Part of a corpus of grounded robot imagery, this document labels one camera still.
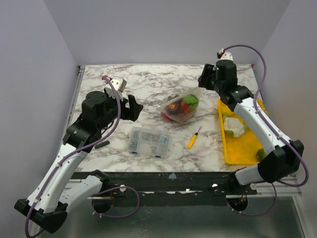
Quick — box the green yellow lemon toy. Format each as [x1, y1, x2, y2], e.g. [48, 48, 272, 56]
[256, 148, 266, 162]

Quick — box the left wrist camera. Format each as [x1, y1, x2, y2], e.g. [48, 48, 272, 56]
[103, 75, 127, 101]

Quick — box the yellow handle screwdriver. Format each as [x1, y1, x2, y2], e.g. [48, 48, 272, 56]
[187, 126, 202, 149]

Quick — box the black toothed plastic part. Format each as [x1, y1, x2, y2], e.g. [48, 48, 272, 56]
[94, 140, 110, 149]

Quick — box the white cauliflower toy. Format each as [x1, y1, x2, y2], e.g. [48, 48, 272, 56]
[222, 114, 249, 138]

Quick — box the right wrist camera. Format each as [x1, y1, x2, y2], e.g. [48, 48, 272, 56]
[216, 49, 233, 61]

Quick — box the clear zip top bag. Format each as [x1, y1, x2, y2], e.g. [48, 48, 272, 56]
[156, 87, 203, 123]

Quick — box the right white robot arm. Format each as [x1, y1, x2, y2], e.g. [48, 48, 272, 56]
[198, 59, 304, 194]

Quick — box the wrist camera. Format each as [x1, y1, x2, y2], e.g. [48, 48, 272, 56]
[103, 75, 127, 101]
[216, 49, 233, 61]

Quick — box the red bell pepper toy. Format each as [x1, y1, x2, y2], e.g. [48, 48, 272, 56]
[160, 112, 191, 123]

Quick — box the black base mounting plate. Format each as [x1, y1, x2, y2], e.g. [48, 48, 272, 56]
[91, 170, 257, 207]

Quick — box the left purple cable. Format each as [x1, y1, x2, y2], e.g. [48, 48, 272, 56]
[24, 75, 123, 238]

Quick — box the clear screw organizer box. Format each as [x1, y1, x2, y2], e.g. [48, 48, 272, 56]
[127, 127, 171, 158]

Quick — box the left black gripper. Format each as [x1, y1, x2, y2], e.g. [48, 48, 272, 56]
[98, 91, 144, 130]

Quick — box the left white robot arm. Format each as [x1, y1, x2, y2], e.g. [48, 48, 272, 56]
[14, 91, 143, 238]

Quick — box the yellow plastic tray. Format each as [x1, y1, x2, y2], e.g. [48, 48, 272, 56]
[217, 100, 263, 166]

